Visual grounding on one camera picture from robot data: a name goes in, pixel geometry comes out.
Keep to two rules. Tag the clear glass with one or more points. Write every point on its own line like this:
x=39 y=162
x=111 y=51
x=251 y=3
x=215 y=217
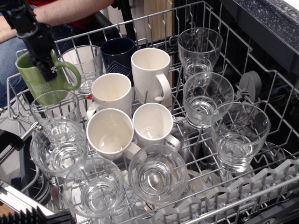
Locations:
x=199 y=50
x=239 y=131
x=203 y=93
x=157 y=174
x=88 y=61
x=58 y=147
x=93 y=188

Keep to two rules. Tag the person's forearm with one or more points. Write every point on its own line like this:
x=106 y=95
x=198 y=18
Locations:
x=59 y=13

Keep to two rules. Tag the wide white mug front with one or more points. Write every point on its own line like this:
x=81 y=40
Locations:
x=110 y=132

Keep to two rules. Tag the black metal clamp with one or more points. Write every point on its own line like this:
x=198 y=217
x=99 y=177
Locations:
x=14 y=141

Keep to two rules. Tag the small white mug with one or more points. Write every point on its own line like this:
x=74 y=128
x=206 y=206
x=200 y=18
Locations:
x=153 y=124

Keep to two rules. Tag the grey wire dishwasher rack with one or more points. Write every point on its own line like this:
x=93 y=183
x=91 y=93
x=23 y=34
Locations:
x=160 y=30

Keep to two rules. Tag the person's leg in jeans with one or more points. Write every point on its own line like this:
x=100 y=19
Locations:
x=8 y=51

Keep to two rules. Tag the clear glass before green mug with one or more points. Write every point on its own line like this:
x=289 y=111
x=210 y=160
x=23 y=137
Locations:
x=56 y=105

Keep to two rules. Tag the clear glass back right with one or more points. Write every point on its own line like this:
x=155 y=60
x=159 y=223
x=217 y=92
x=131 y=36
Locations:
x=199 y=50

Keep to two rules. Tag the tall white mug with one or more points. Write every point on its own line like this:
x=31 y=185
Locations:
x=150 y=69

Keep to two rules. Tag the grey plastic cutlery shelf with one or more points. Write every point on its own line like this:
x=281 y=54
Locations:
x=243 y=195

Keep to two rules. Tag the clear glass front right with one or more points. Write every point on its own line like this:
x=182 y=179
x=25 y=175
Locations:
x=239 y=131

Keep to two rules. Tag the grey plastic rack roller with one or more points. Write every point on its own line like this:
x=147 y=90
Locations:
x=249 y=86

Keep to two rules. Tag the clear glass middle right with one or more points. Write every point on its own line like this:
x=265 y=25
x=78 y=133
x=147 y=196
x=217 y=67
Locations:
x=203 y=93

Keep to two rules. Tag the clear glass front centre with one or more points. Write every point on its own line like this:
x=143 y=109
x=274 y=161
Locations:
x=157 y=174

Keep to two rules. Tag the navy blue mug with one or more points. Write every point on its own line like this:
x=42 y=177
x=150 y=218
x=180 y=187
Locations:
x=117 y=54

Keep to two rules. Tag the green ceramic mug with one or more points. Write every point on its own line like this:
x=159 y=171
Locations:
x=35 y=81

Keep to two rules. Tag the clear glass back left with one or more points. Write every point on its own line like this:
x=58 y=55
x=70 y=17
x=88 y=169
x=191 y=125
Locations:
x=88 y=61

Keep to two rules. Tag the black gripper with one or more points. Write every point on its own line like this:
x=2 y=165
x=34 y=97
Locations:
x=36 y=35

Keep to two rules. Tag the white mug middle left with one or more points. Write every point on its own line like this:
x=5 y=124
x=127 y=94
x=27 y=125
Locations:
x=112 y=90

